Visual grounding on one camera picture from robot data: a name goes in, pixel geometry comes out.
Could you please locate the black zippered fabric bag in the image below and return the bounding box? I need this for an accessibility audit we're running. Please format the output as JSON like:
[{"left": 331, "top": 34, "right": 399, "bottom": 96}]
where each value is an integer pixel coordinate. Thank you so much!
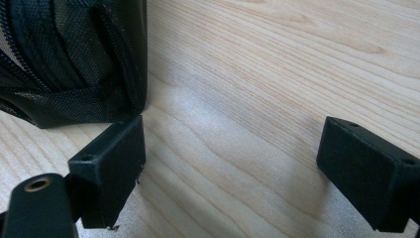
[{"left": 0, "top": 0, "right": 149, "bottom": 130}]

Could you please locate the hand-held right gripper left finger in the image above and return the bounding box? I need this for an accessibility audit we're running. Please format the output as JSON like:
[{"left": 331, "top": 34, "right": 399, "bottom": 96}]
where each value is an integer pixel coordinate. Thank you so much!
[{"left": 67, "top": 114, "right": 147, "bottom": 230}]

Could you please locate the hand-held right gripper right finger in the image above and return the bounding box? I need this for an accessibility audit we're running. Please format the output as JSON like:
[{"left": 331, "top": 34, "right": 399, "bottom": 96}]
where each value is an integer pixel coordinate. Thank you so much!
[{"left": 316, "top": 115, "right": 420, "bottom": 233}]

